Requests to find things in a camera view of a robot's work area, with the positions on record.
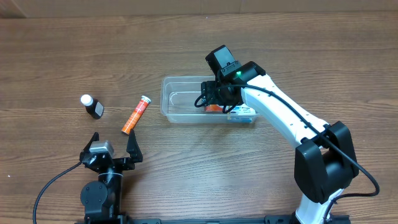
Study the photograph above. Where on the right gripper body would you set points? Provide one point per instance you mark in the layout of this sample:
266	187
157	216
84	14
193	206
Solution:
213	94

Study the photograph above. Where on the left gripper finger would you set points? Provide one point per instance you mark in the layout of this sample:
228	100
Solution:
95	137
133	149

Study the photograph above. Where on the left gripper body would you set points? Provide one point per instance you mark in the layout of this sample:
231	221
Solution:
124	163

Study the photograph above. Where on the blue yellow VapoDrops box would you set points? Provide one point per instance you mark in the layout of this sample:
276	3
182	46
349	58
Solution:
242	114

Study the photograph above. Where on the red white medicine box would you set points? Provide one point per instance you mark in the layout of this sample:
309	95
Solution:
213	108

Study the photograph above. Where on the dark brown medicine bottle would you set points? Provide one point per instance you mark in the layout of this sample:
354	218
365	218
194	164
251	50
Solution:
92	106

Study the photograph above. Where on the orange tablet tube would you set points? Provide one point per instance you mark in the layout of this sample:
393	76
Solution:
136	115

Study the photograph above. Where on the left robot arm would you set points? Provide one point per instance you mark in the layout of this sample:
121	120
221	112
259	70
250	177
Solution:
102	198

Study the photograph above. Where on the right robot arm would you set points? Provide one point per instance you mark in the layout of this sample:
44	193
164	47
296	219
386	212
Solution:
325	160

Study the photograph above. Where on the clear plastic container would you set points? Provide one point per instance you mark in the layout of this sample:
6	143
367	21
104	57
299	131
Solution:
178	97

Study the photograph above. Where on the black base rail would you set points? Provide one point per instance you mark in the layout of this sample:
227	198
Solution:
269	219

